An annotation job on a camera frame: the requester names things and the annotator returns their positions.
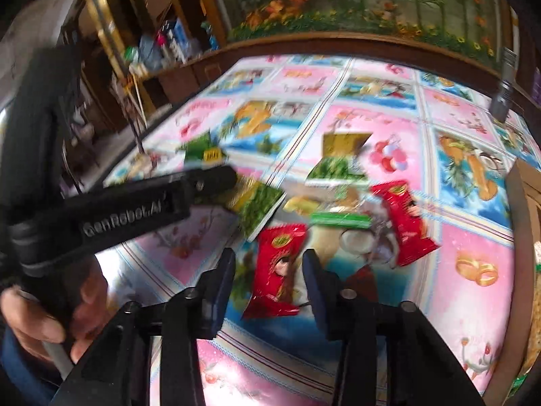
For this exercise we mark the grey metal flashlight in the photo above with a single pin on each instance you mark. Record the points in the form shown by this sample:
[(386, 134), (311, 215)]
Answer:
[(503, 93)]

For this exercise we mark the blue spray bottle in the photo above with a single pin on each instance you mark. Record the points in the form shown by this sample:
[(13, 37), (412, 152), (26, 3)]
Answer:
[(211, 38)]

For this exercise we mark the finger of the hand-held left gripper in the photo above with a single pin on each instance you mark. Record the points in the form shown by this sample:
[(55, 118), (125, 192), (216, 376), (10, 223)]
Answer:
[(211, 184)]

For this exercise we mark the bamboo and flower glass panel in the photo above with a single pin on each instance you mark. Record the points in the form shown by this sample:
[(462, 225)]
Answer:
[(359, 0)]

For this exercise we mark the green leaf print packet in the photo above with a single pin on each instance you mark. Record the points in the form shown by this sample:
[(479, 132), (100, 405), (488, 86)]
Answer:
[(262, 207)]

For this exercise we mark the person's left hand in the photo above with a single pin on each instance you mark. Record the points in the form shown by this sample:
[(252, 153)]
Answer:
[(25, 321)]

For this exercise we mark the brown cardboard box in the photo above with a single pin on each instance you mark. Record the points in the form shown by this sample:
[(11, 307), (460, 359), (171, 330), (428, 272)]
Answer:
[(517, 220)]

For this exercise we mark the pink capped bottle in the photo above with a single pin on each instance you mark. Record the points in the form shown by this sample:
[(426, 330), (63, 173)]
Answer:
[(160, 44)]

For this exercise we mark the green packet with yellow label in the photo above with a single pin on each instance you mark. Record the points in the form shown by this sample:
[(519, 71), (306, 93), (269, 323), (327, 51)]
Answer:
[(198, 148)]

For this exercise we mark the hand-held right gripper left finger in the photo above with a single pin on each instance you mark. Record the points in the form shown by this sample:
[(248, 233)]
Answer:
[(222, 292)]

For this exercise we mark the clear plastic bag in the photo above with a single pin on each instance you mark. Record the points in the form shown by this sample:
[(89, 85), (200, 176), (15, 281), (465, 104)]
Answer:
[(150, 53)]

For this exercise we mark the tan cracker packet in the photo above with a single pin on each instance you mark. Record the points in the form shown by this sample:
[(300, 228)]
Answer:
[(536, 304)]

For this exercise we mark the blue and white carton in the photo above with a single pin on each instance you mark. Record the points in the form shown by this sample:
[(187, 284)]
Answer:
[(177, 38)]

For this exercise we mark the clear packet with green strip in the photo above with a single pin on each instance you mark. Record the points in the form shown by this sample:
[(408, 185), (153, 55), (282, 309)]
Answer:
[(338, 219)]

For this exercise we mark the person's left forearm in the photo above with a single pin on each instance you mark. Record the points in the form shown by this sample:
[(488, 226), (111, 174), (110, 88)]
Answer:
[(21, 376)]

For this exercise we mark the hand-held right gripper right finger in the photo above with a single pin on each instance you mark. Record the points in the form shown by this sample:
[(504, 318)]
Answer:
[(317, 300)]

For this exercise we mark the green plastic bag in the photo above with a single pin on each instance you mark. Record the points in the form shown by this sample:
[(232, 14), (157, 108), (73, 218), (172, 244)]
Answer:
[(131, 54)]

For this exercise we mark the purple box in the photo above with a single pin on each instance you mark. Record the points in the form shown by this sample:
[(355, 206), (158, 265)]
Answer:
[(536, 93)]

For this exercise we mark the gold and green snack packet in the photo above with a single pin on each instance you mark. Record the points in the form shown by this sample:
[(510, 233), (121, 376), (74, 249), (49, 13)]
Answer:
[(338, 165)]

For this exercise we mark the dark red snack packet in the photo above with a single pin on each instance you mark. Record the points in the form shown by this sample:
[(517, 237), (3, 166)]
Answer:
[(363, 281)]

